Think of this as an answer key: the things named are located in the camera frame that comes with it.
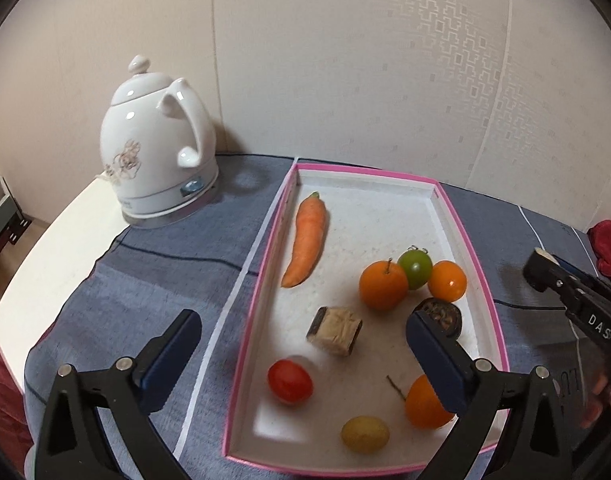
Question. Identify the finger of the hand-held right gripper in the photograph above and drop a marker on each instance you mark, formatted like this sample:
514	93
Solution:
578	271
540	270

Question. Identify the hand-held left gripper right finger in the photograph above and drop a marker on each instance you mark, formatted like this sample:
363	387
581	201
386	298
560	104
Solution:
433	360

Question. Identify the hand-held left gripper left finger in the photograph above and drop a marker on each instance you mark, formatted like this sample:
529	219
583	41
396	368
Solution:
173	355

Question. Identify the dark brown patterned fruit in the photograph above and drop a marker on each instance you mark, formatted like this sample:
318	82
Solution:
443	317

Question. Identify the stemless orange mandarin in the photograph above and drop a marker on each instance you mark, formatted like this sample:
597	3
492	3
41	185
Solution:
448	282

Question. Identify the orange mandarin with stem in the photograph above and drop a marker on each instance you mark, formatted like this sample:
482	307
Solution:
383	286

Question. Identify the green tomato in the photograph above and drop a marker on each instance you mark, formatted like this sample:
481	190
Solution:
416	267

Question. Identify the small yellow round fruit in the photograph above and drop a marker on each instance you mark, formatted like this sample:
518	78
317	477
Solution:
364	433

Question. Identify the red tomato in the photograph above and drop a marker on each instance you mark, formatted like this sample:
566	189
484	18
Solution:
290	381

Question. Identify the pink rimmed white tray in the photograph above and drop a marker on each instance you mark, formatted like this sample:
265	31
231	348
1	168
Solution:
375	210

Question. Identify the orange carrot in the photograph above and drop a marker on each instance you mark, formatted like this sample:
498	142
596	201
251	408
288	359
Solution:
308	240

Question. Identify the red towel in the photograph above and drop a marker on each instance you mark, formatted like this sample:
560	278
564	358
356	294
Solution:
610	252

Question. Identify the grey printed tablecloth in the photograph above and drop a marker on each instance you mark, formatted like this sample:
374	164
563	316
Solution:
150	280

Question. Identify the silver kettle base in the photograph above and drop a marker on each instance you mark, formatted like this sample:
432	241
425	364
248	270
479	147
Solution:
185	205

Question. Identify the white ceramic electric kettle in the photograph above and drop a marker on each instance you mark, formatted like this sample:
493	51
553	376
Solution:
145	135

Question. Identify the small cabinet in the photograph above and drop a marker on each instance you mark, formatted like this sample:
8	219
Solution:
0	210

